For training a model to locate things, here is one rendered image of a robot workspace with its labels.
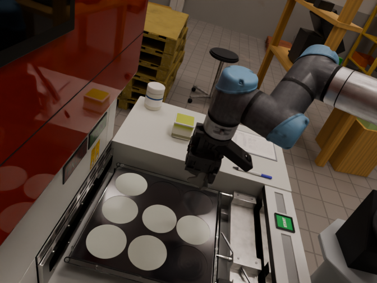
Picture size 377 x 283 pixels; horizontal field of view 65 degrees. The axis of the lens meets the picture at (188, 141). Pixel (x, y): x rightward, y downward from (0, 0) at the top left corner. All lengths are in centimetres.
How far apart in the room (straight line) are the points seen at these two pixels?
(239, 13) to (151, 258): 681
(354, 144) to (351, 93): 262
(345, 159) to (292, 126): 276
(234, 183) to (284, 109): 50
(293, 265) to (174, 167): 46
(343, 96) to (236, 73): 20
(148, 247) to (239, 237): 29
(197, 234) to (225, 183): 24
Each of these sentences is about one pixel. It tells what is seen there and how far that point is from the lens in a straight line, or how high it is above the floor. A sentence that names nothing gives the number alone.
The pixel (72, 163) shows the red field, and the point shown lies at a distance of 70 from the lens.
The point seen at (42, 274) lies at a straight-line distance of 76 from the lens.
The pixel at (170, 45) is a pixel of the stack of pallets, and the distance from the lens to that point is 265.
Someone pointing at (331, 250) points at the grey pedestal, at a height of 82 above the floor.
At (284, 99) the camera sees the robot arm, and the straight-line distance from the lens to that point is 58.
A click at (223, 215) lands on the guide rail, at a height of 84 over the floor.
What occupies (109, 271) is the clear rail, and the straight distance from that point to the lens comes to 77.
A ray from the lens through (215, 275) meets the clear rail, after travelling 81.
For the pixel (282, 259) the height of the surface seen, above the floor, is 96.
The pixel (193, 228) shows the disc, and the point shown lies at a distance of 88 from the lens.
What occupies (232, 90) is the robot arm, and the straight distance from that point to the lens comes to 57.
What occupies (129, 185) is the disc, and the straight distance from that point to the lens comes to 95.
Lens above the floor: 157
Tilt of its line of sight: 34 degrees down
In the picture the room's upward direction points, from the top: 17 degrees clockwise
